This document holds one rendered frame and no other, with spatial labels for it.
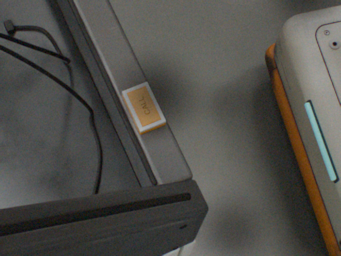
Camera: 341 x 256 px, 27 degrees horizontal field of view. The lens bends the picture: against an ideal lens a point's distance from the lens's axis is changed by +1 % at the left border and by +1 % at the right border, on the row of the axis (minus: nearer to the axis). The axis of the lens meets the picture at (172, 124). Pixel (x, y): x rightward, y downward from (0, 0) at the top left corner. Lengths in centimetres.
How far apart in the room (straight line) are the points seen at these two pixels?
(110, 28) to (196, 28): 111
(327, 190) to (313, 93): 21
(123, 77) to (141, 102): 4
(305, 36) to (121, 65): 88
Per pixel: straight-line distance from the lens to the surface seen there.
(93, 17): 80
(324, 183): 158
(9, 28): 93
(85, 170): 85
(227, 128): 178
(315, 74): 157
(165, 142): 74
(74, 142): 87
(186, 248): 89
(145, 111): 74
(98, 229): 60
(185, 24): 189
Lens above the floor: 164
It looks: 69 degrees down
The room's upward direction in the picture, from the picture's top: 11 degrees clockwise
